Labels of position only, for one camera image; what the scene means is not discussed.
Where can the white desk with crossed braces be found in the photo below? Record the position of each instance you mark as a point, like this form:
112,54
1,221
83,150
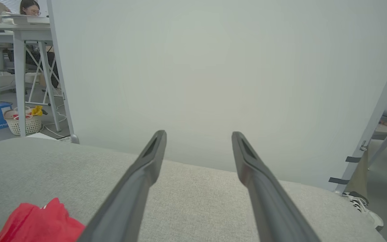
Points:
19,67

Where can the red white basketball jersey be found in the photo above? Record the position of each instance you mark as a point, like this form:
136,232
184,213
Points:
39,225

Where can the black tape strip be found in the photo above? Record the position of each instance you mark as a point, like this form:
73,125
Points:
338,180
353,159

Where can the black white sneaker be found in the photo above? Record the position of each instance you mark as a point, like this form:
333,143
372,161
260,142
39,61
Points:
364,206

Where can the white papers stack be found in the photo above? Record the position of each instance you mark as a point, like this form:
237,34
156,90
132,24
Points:
25,19

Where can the yellow cloth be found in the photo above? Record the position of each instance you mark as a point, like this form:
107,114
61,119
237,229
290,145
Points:
37,110

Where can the white laundry basket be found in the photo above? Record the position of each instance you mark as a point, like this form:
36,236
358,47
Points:
24,126

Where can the white partition screen grey frame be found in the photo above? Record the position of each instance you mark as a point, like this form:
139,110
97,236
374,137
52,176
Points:
213,67

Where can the seated person with glasses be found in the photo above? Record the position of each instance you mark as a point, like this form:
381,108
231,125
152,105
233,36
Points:
30,7

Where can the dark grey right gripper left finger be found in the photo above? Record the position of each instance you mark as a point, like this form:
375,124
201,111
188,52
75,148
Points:
129,201

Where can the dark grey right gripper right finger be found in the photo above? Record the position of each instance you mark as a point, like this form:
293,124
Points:
270,208

